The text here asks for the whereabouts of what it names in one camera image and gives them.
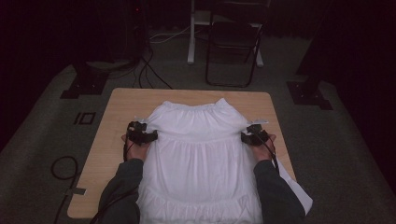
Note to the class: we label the person's left hand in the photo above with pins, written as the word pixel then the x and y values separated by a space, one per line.
pixel 135 150

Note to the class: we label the white table frame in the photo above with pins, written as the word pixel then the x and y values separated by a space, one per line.
pixel 199 31

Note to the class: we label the person's right hand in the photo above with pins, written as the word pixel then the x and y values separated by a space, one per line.
pixel 263 150

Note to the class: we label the grey tape strip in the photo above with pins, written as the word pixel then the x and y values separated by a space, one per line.
pixel 75 191

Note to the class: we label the black stand base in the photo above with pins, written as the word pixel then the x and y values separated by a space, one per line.
pixel 87 81
pixel 308 93

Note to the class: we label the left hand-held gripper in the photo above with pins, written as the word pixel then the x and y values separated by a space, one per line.
pixel 140 134

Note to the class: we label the white skirt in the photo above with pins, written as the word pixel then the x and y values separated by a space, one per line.
pixel 199 168

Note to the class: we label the black folding chair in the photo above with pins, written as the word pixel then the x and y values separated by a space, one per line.
pixel 234 43

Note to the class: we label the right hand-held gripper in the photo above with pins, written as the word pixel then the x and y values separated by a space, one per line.
pixel 254 135

